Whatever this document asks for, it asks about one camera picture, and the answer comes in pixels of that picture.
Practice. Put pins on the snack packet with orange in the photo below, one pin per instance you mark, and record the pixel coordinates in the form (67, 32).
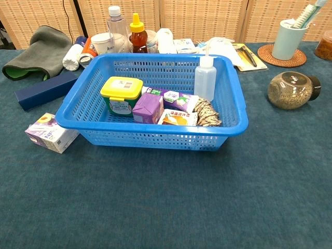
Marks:
(176, 119)

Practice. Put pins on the small purple carton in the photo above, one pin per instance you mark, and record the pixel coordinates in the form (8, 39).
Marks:
(147, 109)

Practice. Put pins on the purple white tube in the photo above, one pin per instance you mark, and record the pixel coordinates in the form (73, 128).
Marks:
(179, 99)

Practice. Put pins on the green tub yellow lid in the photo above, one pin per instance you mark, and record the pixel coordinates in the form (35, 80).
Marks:
(122, 86)

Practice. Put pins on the blue plastic basket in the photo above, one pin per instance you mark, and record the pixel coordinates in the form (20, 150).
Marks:
(155, 135)

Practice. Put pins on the white squeeze wash bottle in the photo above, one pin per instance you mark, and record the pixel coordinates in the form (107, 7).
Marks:
(203, 80)

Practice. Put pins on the teal table cloth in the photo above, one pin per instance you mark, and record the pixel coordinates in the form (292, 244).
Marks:
(166, 194)

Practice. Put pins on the small white blue box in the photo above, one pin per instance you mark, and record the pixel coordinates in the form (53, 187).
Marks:
(184, 45)

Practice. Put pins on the clear round clip container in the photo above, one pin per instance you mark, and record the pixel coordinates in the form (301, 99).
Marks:
(152, 41)

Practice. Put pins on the honey bottle yellow cap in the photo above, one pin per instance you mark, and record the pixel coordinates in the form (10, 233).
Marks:
(138, 39)

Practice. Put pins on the white plastic bag pack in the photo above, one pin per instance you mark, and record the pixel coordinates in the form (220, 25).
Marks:
(230, 55)

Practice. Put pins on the white paper cup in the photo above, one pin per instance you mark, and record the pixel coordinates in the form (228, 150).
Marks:
(103, 44)

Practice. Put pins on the razor in yellow pack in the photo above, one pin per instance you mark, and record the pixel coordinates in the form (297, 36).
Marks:
(249, 58)

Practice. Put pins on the clear plastic water bottle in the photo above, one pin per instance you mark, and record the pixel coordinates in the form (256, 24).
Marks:
(118, 28)

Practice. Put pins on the orange drink can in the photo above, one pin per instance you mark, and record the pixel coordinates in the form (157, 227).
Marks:
(89, 49)

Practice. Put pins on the bamboo folding screen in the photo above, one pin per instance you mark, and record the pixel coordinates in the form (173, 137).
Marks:
(207, 18)

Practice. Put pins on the white blue cylinder bottle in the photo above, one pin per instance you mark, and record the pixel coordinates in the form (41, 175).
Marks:
(71, 58)

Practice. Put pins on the purple white plum carton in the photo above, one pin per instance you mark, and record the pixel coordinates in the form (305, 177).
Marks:
(49, 135)

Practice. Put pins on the round woven coaster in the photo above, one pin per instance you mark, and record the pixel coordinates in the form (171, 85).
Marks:
(264, 55)

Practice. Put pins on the round glass jar black lid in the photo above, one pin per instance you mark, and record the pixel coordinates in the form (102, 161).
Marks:
(288, 93)

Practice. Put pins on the dark blue long box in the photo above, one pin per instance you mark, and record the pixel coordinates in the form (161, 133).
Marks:
(44, 90)

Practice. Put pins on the grey green towel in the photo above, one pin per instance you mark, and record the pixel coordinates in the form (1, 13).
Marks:
(46, 49)

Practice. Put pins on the light blue cup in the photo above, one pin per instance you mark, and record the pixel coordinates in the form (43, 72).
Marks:
(288, 41)

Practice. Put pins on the white ridged brush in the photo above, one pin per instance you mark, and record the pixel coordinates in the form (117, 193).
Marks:
(303, 16)

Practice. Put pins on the amber jar brown contents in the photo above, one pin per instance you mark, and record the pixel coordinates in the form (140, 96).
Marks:
(324, 46)

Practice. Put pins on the teal toothbrush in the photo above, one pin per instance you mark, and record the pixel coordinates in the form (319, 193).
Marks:
(320, 6)

